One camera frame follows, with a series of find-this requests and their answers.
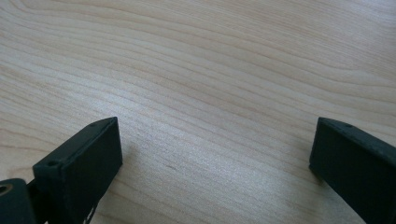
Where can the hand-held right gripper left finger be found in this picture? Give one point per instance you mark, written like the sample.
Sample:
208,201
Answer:
81,168

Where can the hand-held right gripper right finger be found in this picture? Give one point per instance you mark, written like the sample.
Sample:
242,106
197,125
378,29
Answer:
355,168

